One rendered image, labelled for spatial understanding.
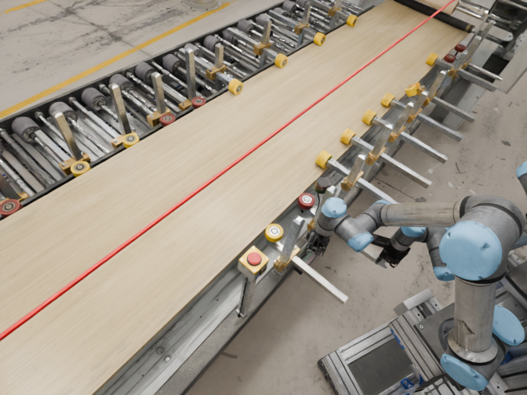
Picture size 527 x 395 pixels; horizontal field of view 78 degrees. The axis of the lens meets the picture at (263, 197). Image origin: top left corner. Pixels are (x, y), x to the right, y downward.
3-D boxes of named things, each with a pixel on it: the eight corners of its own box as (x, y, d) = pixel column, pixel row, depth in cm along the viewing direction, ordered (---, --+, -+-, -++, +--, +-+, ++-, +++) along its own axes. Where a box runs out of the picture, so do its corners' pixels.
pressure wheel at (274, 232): (278, 234, 157) (281, 222, 148) (281, 249, 153) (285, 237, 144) (261, 235, 156) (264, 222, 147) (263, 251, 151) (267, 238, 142)
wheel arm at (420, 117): (460, 139, 196) (464, 135, 193) (458, 143, 194) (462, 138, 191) (387, 99, 212) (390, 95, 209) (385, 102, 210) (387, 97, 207)
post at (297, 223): (284, 272, 158) (306, 219, 120) (279, 277, 157) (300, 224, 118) (278, 267, 160) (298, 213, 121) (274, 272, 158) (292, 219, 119)
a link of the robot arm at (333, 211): (339, 219, 104) (319, 201, 108) (328, 237, 113) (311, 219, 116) (354, 208, 108) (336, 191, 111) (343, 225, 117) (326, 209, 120)
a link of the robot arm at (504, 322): (503, 337, 105) (537, 325, 94) (485, 366, 99) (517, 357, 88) (470, 307, 110) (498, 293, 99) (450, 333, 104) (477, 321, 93)
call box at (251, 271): (267, 269, 109) (270, 259, 102) (252, 284, 105) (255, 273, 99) (251, 255, 111) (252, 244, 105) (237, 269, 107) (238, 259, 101)
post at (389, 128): (360, 186, 196) (395, 125, 158) (357, 189, 194) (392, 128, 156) (355, 183, 197) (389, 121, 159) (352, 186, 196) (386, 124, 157)
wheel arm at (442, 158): (445, 161, 183) (449, 156, 180) (443, 164, 181) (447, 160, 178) (368, 117, 199) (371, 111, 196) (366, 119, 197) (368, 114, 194)
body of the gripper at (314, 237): (303, 251, 127) (310, 235, 118) (309, 233, 132) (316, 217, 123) (321, 258, 126) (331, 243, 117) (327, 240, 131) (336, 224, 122)
